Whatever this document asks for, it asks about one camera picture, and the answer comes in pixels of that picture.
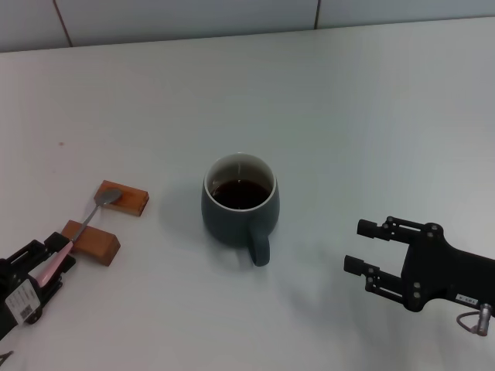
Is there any plain wooden block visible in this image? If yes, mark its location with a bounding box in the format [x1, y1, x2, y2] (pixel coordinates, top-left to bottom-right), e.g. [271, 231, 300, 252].
[60, 220, 121, 267]

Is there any dark coffee liquid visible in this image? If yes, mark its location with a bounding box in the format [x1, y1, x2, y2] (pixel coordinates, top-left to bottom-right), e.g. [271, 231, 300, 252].
[211, 179, 274, 209]

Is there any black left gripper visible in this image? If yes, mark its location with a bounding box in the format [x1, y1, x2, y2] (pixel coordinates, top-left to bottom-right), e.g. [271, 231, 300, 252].
[0, 231, 77, 342]

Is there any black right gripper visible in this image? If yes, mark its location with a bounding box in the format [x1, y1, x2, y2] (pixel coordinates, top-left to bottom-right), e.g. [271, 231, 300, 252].
[343, 216, 495, 312]

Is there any right gripper cable connector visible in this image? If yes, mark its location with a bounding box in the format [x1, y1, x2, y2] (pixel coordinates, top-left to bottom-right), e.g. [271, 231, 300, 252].
[456, 303, 494, 337]

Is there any grey ceramic cup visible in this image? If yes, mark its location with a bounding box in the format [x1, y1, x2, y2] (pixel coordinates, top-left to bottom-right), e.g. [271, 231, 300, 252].
[200, 152, 280, 267]

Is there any stained wooden block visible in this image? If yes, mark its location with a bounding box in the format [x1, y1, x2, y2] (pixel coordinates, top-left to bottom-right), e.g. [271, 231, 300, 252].
[94, 179, 150, 218]

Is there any pink handled metal spoon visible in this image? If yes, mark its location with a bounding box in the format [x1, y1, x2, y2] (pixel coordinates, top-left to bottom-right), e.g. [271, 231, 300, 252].
[33, 189, 123, 288]

